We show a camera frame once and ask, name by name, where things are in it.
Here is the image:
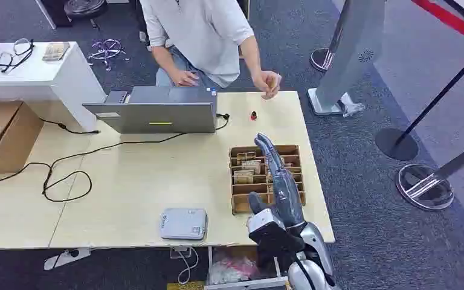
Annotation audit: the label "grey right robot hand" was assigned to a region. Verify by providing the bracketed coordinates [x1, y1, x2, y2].
[248, 132, 306, 230]

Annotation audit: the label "wooden card box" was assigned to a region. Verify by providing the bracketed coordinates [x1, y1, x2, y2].
[228, 144, 307, 216]

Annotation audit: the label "pink and white plastic bag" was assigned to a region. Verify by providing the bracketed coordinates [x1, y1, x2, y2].
[208, 255, 262, 286]

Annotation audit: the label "flat grey device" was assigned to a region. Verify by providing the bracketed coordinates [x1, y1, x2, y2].
[159, 207, 209, 241]

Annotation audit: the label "open desk drawer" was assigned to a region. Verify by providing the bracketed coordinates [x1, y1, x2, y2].
[204, 245, 289, 290]

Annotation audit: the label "person's left hand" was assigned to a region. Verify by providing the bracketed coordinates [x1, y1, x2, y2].
[253, 70, 283, 100]

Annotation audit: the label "person's hand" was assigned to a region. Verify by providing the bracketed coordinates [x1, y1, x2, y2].
[253, 70, 283, 100]
[171, 68, 200, 88]

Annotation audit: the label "stanchion with black base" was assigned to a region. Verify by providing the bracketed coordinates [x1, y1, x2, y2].
[375, 47, 464, 162]

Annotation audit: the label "stanchion with chrome base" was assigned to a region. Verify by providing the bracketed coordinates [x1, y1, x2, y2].
[309, 0, 353, 73]
[395, 136, 464, 211]

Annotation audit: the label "grey laptop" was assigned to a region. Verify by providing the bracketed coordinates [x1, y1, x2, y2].
[82, 85, 218, 135]

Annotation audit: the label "person's right hand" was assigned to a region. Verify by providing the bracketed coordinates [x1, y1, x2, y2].
[171, 68, 200, 88]

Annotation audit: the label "grey standing panel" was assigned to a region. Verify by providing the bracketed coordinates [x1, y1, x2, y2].
[306, 0, 387, 118]

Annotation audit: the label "person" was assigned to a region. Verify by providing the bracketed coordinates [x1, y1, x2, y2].
[139, 0, 283, 100]

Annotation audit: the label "white power strip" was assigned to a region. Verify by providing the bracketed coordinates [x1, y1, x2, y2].
[43, 247, 91, 271]

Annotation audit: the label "chrome chair base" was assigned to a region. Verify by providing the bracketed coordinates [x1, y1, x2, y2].
[86, 38, 131, 72]

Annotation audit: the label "red barrier belt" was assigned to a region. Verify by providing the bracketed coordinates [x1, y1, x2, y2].
[410, 0, 464, 48]

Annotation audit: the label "white cabinet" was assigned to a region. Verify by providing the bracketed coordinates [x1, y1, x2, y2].
[0, 41, 107, 134]

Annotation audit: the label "stack of cards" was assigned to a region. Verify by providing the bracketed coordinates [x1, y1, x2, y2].
[41, 41, 71, 62]

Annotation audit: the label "black chair base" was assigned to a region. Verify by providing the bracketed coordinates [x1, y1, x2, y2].
[63, 0, 109, 21]

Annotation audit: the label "brown cardboard box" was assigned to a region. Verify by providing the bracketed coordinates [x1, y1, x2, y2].
[0, 100, 45, 177]

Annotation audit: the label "black-rimmed glasses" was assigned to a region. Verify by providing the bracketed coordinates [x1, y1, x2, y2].
[0, 37, 35, 74]

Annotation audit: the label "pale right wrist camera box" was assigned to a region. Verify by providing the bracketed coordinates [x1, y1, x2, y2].
[246, 208, 287, 241]

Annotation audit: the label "white cable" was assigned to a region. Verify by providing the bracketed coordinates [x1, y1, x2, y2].
[170, 246, 200, 286]

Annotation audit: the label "long black cable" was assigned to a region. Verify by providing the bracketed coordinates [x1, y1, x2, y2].
[0, 113, 231, 204]

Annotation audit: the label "short black cable with plug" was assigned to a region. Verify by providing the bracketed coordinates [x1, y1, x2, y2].
[39, 117, 101, 136]

